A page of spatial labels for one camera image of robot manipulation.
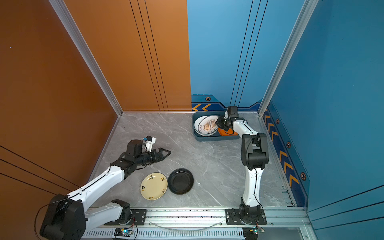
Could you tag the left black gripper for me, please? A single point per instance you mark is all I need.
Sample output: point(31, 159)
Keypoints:
point(160, 157)

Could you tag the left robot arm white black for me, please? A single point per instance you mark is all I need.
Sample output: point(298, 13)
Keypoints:
point(69, 217)

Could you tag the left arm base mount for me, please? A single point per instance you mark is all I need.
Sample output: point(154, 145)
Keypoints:
point(135, 216)

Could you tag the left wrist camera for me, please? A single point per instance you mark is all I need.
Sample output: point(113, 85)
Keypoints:
point(149, 141)

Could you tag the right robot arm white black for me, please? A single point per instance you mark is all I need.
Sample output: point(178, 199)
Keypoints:
point(255, 157)

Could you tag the cream yellow plate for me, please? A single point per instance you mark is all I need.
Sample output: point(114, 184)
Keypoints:
point(154, 186)

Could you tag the white plate quatrefoil motif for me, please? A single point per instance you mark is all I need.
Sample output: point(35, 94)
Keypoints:
point(199, 125)

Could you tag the left aluminium corner post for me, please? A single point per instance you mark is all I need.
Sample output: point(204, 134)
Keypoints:
point(75, 34)

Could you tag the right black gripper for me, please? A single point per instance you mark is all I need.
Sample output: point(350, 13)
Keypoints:
point(219, 123)

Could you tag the circuit board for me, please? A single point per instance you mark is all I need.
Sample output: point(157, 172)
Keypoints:
point(123, 233)
point(252, 233)

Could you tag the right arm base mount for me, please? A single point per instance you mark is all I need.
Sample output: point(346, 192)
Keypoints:
point(252, 217)

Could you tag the aluminium rail frame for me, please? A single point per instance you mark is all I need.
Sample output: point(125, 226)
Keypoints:
point(194, 223)

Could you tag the black plate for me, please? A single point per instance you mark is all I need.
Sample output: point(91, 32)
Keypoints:
point(180, 181)

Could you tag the aluminium corner post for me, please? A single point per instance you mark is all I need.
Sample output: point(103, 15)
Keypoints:
point(75, 34)
point(294, 38)

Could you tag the teal plastic bin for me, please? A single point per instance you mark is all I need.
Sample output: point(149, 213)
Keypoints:
point(215, 136)

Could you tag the left circuit board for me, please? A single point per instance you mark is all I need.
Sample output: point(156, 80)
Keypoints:
point(123, 233)

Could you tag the sunburst plate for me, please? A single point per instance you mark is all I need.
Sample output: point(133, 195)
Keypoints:
point(211, 122)

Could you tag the right circuit board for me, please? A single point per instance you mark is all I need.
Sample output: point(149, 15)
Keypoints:
point(252, 233)

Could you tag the orange plate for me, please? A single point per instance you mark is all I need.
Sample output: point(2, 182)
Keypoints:
point(227, 133)

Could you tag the right aluminium corner post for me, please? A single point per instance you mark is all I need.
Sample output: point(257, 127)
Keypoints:
point(294, 38)

